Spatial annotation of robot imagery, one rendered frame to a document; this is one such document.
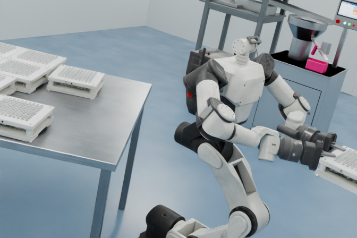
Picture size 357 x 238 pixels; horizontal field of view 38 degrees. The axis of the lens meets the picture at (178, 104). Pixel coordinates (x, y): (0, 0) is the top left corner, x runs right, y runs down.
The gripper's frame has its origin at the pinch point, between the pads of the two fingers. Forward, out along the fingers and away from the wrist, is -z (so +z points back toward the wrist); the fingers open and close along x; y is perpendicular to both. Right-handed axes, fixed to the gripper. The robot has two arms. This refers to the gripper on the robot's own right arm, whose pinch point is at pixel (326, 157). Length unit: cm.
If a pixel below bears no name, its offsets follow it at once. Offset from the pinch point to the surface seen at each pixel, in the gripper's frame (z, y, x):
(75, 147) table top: 98, 6, 16
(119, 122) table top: 88, -30, 16
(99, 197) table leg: 84, 10, 34
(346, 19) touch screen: -55, -285, -22
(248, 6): 29, -384, -5
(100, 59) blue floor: 186, -406, 95
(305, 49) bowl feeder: -27, -285, 10
